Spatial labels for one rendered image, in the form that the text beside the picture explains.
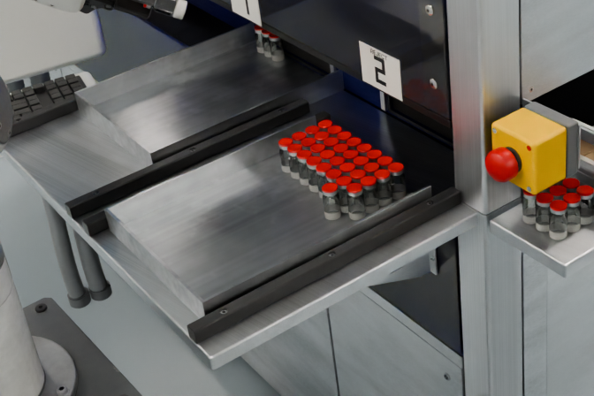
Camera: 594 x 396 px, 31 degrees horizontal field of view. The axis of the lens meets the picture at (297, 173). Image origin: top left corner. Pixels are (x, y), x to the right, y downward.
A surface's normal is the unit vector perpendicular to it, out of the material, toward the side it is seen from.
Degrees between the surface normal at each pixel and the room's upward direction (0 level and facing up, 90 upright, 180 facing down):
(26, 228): 0
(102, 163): 0
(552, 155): 90
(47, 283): 0
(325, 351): 90
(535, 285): 90
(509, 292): 90
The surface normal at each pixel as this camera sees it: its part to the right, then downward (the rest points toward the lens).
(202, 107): -0.12, -0.83
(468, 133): -0.82, 0.39
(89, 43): 0.40, 0.45
